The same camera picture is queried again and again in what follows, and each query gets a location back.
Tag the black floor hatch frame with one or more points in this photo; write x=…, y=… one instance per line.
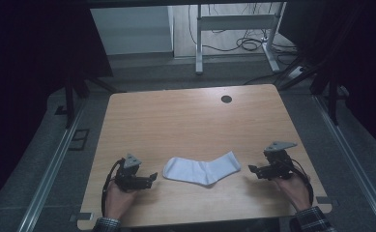
x=79, y=139

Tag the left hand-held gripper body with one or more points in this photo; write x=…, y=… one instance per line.
x=129, y=175

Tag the white power strip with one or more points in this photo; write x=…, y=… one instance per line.
x=295, y=72

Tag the white sock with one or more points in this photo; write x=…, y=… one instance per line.
x=195, y=170

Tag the dark metal stand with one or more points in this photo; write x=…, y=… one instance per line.
x=69, y=103
x=333, y=100

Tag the person's left hand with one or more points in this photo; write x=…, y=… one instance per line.
x=118, y=201

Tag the silver floor rail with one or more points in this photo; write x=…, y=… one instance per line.
x=353, y=154
x=53, y=167

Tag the person's right hand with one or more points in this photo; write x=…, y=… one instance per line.
x=293, y=191

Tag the white wall panel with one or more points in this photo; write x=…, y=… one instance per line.
x=130, y=30

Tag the dark curtain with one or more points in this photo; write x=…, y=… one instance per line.
x=362, y=64
x=24, y=64

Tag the white metal desk frame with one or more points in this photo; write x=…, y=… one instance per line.
x=237, y=22

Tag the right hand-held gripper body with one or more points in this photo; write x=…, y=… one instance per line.
x=277, y=161

